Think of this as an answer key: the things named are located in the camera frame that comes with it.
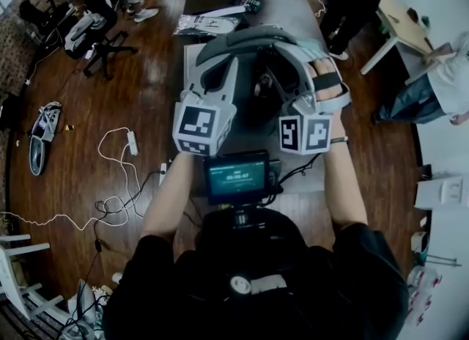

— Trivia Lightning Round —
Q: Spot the black chest-mounted screen device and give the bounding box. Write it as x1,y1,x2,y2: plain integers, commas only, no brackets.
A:
203,149,283,207

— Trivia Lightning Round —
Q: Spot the small wooden table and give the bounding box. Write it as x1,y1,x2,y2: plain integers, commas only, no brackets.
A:
360,0,443,76

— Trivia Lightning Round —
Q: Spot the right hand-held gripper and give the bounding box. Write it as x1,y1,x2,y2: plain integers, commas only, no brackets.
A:
226,25,353,157

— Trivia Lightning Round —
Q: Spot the person's black shirt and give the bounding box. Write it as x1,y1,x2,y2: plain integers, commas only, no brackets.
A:
101,206,410,340

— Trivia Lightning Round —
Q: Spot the thin white floor cable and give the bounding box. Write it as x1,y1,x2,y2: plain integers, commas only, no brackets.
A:
0,195,130,232

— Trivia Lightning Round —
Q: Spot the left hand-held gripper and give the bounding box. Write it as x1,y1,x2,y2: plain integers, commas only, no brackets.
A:
171,29,257,157

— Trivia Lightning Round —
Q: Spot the black office chair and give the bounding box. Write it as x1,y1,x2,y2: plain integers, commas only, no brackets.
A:
62,0,139,81

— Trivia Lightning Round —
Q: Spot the white power adapter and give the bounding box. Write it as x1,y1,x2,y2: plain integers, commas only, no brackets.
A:
126,131,140,157

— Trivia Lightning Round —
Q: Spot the black chest mount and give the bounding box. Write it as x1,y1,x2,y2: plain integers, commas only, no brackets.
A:
229,203,267,230

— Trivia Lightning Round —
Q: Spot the grey sneaker with laces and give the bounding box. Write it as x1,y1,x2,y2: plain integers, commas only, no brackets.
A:
31,101,63,142

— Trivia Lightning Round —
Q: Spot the person's right hand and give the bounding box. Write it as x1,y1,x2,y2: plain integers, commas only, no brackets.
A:
306,56,348,104

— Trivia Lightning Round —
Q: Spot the white wooden chair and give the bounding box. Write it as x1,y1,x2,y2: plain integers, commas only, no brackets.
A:
0,233,67,322

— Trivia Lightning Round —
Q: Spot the white flat strip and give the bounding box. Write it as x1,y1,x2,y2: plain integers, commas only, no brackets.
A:
199,4,254,18

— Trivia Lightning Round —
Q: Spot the round white badge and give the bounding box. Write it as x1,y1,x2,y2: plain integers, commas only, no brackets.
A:
229,275,253,296

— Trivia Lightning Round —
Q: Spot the black keypad device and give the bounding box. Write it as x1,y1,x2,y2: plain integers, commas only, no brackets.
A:
233,0,262,12

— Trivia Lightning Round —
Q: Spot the black floor cable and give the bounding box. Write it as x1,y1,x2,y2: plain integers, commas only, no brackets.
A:
64,169,166,340

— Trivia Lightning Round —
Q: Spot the white adapter cable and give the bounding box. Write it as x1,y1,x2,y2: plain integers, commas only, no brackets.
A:
97,127,146,226

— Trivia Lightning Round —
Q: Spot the person's right forearm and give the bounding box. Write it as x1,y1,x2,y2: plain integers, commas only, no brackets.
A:
322,109,369,232

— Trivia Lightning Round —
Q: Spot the clear packet with white glove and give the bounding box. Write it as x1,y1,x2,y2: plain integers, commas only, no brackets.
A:
172,13,243,38

